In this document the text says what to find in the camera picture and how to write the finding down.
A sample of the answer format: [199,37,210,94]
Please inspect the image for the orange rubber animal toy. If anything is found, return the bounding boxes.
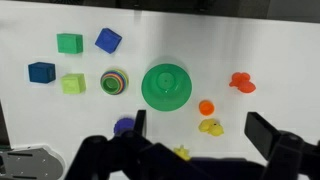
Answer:
[228,71,257,95]

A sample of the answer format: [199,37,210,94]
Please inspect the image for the lime green soft cube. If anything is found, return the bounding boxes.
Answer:
[60,73,87,95]

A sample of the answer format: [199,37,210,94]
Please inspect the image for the small orange plastic cup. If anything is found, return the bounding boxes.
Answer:
[198,99,216,117]

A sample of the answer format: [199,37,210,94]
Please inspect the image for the green plastic bowl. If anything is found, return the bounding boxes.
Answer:
[141,63,193,112]

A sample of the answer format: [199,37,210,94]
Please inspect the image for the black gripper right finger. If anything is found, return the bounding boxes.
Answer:
[244,111,320,180]

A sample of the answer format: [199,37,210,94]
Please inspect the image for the grey metal mounting plate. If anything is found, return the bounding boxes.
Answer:
[0,144,66,180]

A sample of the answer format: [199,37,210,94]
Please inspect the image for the rainbow stacked nesting cups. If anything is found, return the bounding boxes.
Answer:
[100,68,129,96]

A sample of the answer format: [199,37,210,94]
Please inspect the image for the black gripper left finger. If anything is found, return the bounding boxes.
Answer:
[64,109,158,180]

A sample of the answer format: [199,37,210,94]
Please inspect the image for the purple spiky ball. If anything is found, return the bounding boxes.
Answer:
[113,116,136,136]

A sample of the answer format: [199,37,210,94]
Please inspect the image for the yellow star-shaped toy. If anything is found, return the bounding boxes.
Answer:
[173,144,192,162]

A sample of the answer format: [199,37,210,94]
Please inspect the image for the yellow rubber duck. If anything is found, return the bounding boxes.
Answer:
[198,118,225,137]

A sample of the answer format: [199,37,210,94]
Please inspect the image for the dark navy soft cube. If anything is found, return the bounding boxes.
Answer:
[27,61,57,84]

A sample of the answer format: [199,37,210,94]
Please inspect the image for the royal blue soft cube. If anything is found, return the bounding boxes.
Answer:
[94,27,123,55]

